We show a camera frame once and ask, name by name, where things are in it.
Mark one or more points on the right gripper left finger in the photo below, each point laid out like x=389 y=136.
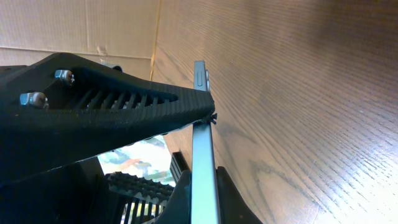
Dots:
x=65 y=109

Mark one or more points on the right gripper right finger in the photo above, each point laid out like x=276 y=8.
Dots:
x=184 y=206

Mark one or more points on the blue screen Galaxy smartphone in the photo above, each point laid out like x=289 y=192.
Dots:
x=203 y=161

